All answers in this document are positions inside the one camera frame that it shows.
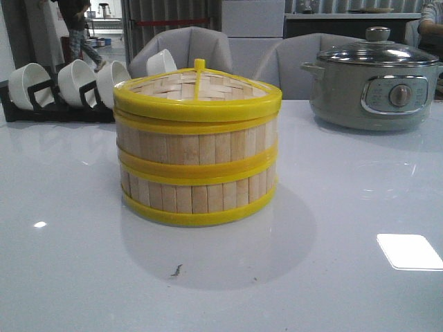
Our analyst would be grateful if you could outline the bamboo steamer tray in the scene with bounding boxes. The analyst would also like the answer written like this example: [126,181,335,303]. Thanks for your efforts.
[114,109,278,185]
[120,163,278,227]

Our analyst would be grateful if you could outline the bamboo steamer lid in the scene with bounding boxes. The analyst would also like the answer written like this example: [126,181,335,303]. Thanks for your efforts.
[114,59,282,122]

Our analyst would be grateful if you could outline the grey chair right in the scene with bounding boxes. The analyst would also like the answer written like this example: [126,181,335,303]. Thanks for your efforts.
[252,33,359,100]

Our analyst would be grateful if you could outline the grey chair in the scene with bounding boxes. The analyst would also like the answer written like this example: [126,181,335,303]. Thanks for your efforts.
[252,33,359,100]
[128,26,233,78]

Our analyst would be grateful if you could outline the white bowl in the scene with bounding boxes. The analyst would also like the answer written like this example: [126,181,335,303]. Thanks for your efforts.
[8,63,50,110]
[146,49,177,76]
[57,59,96,108]
[96,61,131,109]

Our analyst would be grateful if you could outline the grey chair left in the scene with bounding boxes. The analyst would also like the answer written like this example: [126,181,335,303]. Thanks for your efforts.
[128,26,233,78]

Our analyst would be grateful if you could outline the white cabinet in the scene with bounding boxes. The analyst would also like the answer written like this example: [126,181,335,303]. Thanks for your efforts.
[221,1,285,77]

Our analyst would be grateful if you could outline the black dish rack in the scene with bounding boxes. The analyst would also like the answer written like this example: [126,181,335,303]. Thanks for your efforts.
[1,80,114,123]

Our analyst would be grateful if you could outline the grey electric cooking pot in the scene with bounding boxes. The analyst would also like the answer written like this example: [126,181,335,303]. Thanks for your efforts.
[301,60,442,131]

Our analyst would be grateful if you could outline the glass pot lid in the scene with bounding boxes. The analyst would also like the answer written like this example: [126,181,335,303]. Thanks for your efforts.
[317,26,439,66]

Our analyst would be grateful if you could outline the walking person background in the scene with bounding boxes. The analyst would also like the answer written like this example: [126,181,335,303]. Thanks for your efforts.
[57,0,106,73]

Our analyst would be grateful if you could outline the white bowl far left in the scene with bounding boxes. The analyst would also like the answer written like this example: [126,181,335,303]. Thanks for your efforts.
[8,63,50,110]

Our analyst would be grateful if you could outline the seated person background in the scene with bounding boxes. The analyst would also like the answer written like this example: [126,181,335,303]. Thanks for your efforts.
[417,1,442,50]

